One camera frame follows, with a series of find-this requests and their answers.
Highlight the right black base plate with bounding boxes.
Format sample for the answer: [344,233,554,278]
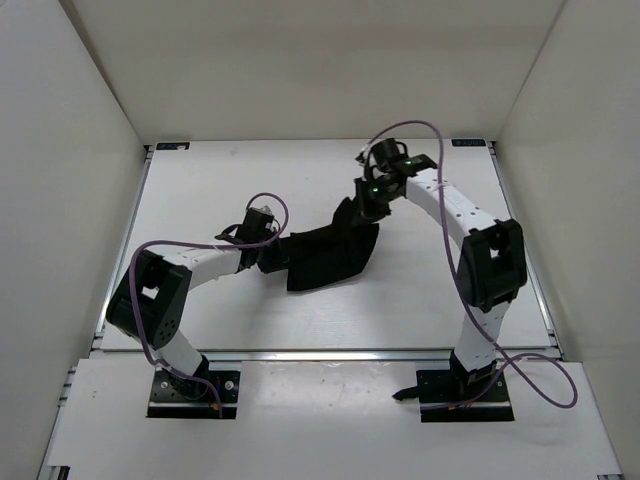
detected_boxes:
[392,370,515,423]

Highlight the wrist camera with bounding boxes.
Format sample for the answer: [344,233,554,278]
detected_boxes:
[355,138,408,172]
[247,200,275,223]

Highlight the purple cable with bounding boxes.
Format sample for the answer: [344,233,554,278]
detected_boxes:
[127,192,291,416]
[362,121,577,414]

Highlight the right aluminium side rail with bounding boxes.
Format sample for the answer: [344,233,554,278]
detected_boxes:
[487,141,564,359]

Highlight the left table label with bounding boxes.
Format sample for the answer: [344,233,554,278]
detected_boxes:
[155,142,190,151]

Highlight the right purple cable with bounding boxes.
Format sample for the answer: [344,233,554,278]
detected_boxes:
[362,121,577,414]

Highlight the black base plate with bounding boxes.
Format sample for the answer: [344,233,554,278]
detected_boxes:
[147,364,241,420]
[392,370,515,423]

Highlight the aluminium side rail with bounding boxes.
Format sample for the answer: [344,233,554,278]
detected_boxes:
[89,145,155,353]
[487,141,564,359]

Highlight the black skirt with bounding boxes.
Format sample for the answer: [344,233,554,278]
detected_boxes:
[279,197,379,292]

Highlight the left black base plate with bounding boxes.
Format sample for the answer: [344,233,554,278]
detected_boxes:
[147,364,241,420]

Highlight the table label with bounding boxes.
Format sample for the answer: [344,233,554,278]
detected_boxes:
[155,142,190,151]
[451,138,487,148]

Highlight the left aluminium side rail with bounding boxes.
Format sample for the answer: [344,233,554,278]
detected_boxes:
[89,145,155,353]

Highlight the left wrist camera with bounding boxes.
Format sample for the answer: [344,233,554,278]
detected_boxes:
[247,200,275,223]

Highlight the aluminium front rail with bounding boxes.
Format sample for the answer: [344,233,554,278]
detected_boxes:
[199,347,561,364]

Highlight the right table label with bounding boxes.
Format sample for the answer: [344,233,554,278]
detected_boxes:
[451,138,487,148]

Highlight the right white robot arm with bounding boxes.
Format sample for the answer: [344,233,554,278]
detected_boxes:
[355,155,527,401]

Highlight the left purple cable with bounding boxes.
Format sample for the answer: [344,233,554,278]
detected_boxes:
[127,192,291,416]

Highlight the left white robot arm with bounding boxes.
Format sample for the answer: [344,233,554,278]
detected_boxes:
[105,206,287,398]

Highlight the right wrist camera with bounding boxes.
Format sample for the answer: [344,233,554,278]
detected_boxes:
[355,138,408,172]

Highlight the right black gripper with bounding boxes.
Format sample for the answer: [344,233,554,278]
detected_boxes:
[352,178,401,231]

